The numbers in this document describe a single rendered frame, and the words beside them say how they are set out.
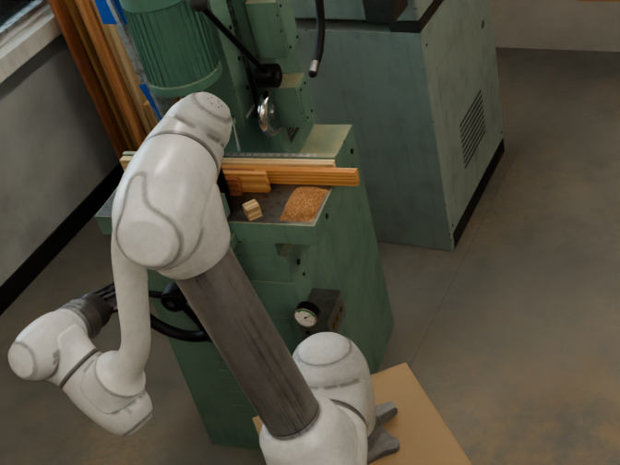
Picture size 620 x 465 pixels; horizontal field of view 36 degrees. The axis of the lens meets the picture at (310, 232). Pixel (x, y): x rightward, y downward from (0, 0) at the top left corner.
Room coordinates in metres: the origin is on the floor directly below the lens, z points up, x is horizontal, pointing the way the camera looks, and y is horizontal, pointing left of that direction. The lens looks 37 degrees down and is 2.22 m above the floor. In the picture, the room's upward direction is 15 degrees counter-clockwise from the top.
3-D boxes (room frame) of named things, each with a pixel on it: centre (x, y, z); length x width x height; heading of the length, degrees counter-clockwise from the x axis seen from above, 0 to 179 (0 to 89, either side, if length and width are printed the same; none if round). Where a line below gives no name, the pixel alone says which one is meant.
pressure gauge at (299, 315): (1.74, 0.06, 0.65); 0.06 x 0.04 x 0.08; 62
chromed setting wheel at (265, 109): (2.10, 0.02, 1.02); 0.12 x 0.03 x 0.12; 152
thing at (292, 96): (2.14, -0.04, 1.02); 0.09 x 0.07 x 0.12; 62
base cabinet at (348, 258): (2.15, 0.14, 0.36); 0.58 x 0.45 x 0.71; 152
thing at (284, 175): (2.01, 0.13, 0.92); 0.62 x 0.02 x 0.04; 62
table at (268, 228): (1.94, 0.23, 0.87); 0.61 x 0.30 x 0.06; 62
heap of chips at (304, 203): (1.85, 0.00, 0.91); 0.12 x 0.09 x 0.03; 152
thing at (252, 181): (1.99, 0.17, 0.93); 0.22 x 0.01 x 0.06; 62
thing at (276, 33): (2.16, -0.05, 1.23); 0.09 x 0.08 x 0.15; 152
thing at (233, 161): (2.06, 0.17, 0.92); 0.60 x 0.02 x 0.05; 62
